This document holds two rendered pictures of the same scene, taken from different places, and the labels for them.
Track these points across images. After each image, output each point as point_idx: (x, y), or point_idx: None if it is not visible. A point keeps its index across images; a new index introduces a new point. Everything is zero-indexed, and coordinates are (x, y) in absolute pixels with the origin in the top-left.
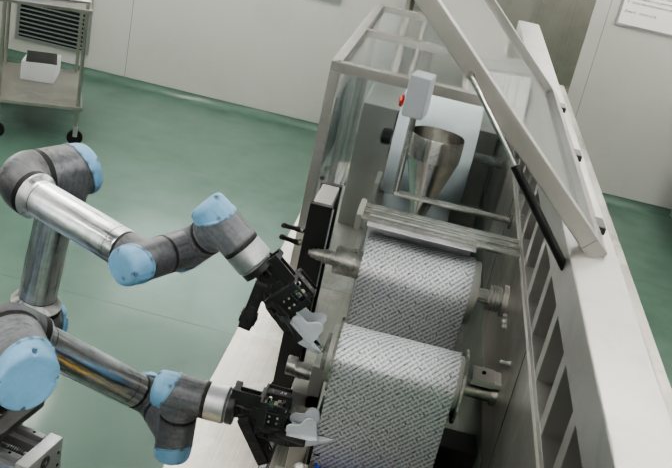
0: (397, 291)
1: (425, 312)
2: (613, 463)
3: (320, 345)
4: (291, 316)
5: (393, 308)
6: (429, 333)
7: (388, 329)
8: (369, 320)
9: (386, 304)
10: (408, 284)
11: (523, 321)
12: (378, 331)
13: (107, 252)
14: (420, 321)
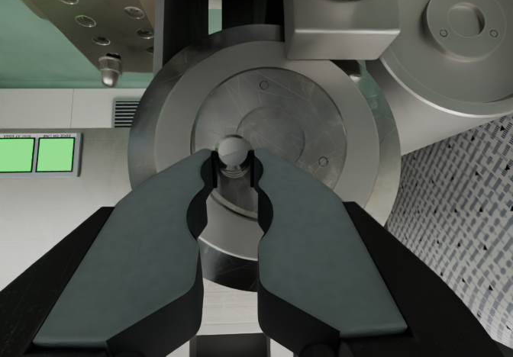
0: (472, 267)
1: (422, 225)
2: None
3: (235, 176)
4: (301, 323)
5: (467, 216)
6: (408, 183)
7: (460, 155)
8: (503, 156)
9: (482, 223)
10: (462, 289)
11: (225, 321)
12: (475, 138)
13: None
14: (423, 202)
